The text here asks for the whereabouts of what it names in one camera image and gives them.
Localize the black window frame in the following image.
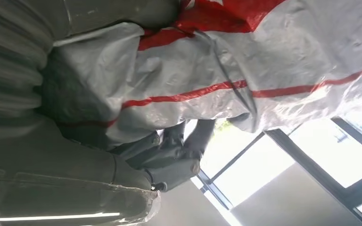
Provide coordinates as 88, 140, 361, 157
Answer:
196, 115, 362, 226

